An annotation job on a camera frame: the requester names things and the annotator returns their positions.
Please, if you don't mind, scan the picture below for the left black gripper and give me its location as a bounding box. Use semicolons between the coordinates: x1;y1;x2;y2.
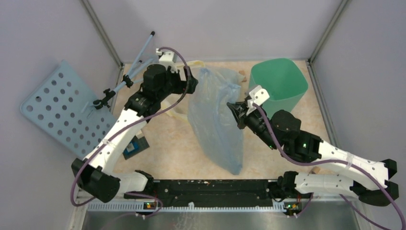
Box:
157;66;198;101

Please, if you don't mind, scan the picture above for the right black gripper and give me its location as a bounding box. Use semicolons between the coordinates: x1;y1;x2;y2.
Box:
226;101;279;150

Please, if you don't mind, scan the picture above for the translucent white yellow trash bag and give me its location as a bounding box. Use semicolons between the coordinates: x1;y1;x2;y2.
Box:
161;60;243;122

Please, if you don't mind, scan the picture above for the light blue plastic bag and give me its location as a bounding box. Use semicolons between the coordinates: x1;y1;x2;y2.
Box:
187;66;244;175

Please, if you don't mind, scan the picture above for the green plastic trash bin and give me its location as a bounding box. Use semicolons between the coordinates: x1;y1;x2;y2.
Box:
249;58;308;117

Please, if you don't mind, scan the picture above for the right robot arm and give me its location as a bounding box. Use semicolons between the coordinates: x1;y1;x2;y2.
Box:
226;102;399;207

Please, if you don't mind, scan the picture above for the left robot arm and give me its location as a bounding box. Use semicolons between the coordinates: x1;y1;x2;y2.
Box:
70;64;198;207

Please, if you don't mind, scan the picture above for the wooden block near bin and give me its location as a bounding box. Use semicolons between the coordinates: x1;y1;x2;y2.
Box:
239;70;247;82

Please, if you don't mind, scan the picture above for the light blue tripod stand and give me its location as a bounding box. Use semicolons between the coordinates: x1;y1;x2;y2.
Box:
92;31;157;110

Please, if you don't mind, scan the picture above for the blue clamp block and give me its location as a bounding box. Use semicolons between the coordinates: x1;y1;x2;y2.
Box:
123;137;150;160

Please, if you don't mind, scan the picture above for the light blue perforated board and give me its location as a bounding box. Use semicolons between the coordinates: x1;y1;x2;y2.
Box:
20;60;116;159

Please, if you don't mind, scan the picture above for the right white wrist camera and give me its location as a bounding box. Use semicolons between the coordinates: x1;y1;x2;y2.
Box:
247;85;270;110

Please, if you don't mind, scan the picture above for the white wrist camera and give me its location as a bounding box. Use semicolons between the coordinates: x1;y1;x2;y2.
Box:
156;48;178;73
247;85;270;110

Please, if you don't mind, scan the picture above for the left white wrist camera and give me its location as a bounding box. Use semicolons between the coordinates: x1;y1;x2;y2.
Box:
156;48;178;73

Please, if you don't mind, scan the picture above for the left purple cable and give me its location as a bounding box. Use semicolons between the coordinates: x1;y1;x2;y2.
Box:
69;46;192;207

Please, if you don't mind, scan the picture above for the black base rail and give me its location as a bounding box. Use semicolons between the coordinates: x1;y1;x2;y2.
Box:
139;179;313;210

